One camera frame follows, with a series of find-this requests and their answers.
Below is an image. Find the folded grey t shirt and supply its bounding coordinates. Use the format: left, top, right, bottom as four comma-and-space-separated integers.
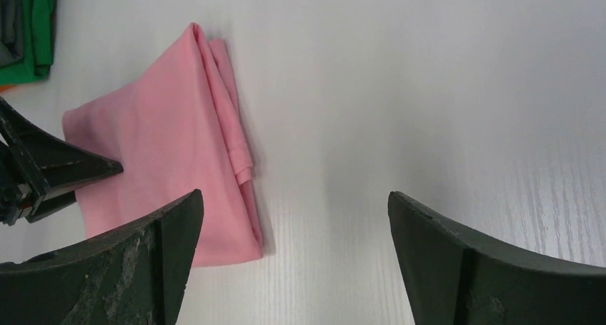
1, 0, 24, 67

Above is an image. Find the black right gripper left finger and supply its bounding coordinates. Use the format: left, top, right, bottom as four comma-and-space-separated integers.
1, 190, 204, 324

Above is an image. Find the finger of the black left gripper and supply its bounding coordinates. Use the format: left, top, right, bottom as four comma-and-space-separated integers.
1, 99, 123, 224

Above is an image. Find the pink t shirt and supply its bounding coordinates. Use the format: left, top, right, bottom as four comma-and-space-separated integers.
62, 23, 264, 267

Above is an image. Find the folded green t shirt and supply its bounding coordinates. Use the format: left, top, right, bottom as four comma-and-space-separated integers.
1, 0, 57, 85

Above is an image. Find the folded orange t shirt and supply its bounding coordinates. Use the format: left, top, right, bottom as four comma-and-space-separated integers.
0, 85, 18, 93

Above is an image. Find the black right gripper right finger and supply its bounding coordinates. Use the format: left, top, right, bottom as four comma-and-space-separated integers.
387, 191, 605, 324

